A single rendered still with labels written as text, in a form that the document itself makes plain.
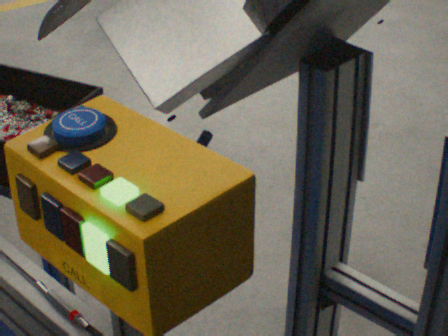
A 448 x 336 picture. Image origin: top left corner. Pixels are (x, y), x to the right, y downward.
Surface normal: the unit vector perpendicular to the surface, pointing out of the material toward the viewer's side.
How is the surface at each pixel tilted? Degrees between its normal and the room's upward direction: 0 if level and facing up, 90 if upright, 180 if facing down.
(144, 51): 55
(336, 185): 90
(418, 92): 0
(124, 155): 0
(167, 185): 0
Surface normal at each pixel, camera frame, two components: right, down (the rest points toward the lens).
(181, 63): -0.12, -0.04
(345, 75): 0.72, 0.37
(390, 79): 0.00, -0.84
